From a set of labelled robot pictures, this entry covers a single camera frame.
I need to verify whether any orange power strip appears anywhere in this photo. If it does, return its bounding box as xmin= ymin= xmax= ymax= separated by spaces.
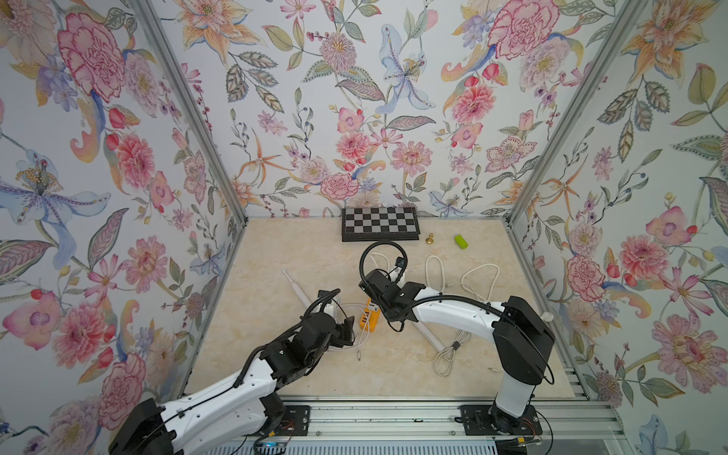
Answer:
xmin=359 ymin=300 xmax=381 ymax=333

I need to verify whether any white electric toothbrush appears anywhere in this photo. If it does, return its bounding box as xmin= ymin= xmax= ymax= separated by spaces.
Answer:
xmin=282 ymin=269 xmax=312 ymax=309
xmin=413 ymin=322 xmax=446 ymax=353

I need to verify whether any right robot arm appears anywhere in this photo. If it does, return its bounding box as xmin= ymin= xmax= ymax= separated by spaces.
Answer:
xmin=359 ymin=269 xmax=555 ymax=422

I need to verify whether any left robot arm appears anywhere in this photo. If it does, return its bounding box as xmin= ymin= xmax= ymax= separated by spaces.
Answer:
xmin=108 ymin=311 xmax=356 ymax=454

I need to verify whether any black white chessboard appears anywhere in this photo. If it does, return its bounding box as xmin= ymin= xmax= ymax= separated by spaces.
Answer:
xmin=341 ymin=207 xmax=420 ymax=242

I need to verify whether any green plastic cap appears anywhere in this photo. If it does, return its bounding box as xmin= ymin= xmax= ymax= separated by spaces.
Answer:
xmin=454 ymin=234 xmax=469 ymax=249

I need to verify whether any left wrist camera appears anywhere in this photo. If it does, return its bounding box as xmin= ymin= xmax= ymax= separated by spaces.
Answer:
xmin=317 ymin=290 xmax=339 ymax=320

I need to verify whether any white power strip cord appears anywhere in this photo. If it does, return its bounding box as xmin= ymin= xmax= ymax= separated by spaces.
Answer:
xmin=369 ymin=252 xmax=555 ymax=325

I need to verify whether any bundled white cable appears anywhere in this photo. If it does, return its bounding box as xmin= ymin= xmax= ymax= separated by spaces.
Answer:
xmin=432 ymin=329 xmax=473 ymax=378

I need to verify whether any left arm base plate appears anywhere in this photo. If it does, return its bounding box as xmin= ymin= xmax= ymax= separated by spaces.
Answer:
xmin=254 ymin=406 xmax=312 ymax=437

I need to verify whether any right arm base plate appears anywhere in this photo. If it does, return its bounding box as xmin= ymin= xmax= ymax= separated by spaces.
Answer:
xmin=455 ymin=404 xmax=543 ymax=437

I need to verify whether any aluminium mounting rail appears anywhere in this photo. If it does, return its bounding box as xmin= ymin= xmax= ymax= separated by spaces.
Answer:
xmin=138 ymin=394 xmax=627 ymax=442

